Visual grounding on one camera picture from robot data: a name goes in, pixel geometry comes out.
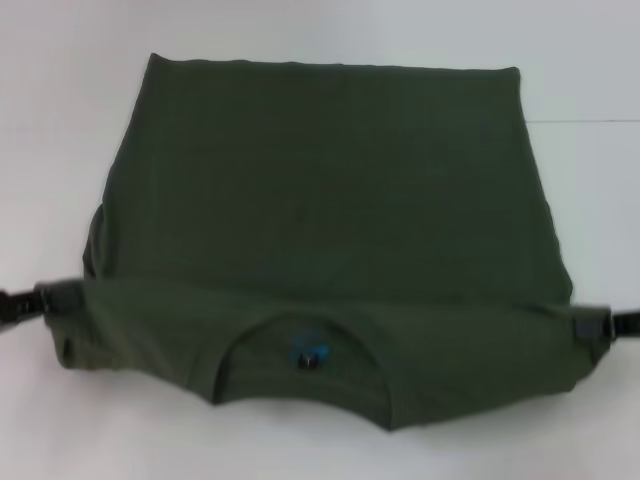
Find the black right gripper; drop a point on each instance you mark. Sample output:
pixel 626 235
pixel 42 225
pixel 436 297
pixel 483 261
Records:
pixel 626 325

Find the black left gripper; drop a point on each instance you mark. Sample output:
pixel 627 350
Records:
pixel 20 302

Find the dark green FREE! t-shirt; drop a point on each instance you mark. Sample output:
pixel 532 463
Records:
pixel 320 200

